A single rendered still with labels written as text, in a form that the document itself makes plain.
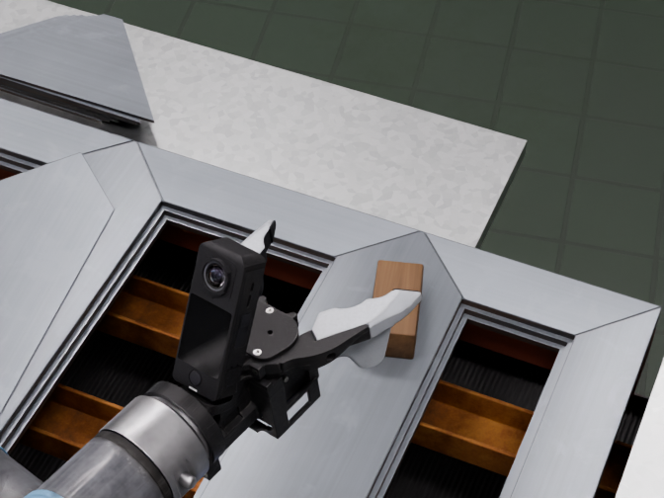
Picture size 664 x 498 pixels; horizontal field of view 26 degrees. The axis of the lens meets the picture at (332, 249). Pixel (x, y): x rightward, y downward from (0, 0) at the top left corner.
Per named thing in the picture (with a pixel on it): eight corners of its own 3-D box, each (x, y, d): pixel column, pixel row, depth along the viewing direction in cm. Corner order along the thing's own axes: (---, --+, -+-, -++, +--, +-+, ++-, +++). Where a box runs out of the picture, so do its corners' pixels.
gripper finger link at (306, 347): (359, 311, 110) (249, 341, 109) (357, 295, 109) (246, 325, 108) (376, 355, 107) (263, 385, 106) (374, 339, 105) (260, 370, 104)
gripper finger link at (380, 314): (423, 334, 113) (310, 365, 112) (419, 281, 109) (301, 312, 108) (436, 362, 111) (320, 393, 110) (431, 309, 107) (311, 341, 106)
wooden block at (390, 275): (376, 283, 191) (377, 258, 187) (422, 288, 190) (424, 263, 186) (367, 355, 183) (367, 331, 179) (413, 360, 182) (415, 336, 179)
